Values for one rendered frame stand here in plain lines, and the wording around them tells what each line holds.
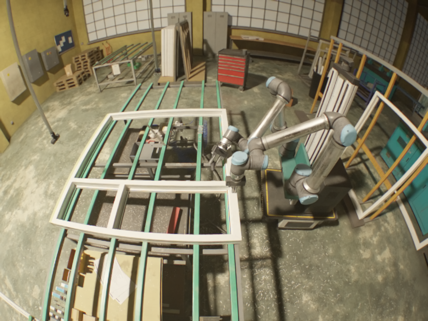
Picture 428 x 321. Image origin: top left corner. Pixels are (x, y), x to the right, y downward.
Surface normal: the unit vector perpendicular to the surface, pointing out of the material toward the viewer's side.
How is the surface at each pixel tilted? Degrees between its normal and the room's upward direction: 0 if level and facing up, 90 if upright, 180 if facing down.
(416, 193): 90
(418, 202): 90
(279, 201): 0
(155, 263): 0
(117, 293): 0
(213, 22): 90
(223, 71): 90
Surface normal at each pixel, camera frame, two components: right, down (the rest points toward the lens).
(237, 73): -0.34, 0.68
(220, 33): 0.03, 0.73
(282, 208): 0.02, -0.69
